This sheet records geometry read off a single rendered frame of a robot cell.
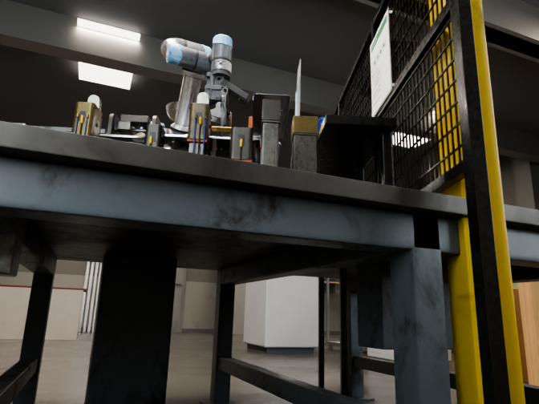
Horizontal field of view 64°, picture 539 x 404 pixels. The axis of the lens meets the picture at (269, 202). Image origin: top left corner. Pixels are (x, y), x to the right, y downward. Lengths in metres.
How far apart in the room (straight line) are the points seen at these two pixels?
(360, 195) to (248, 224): 0.23
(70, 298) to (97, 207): 6.36
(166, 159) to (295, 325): 4.69
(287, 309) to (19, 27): 4.04
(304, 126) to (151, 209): 0.77
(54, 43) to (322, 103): 2.97
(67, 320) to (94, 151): 6.42
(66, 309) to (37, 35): 3.84
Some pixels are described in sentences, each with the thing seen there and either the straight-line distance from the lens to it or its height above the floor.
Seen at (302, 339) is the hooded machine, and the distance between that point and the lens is 5.38.
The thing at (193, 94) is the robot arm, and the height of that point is 1.45.
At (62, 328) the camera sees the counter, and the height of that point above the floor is 0.16.
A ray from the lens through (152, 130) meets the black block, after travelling 1.38.
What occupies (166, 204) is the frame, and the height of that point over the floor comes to 0.61.
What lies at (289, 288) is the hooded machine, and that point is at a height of 0.75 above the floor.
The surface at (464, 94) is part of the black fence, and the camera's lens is 1.01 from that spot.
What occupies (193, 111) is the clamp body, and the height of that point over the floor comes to 1.02.
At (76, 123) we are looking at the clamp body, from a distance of 1.43.
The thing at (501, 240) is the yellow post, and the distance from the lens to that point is 1.08.
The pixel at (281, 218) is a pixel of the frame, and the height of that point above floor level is 0.61.
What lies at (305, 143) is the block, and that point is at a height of 0.97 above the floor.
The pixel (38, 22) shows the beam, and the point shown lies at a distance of 5.10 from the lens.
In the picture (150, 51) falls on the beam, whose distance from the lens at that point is 5.03.
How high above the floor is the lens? 0.44
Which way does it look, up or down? 15 degrees up
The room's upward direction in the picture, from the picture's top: 2 degrees clockwise
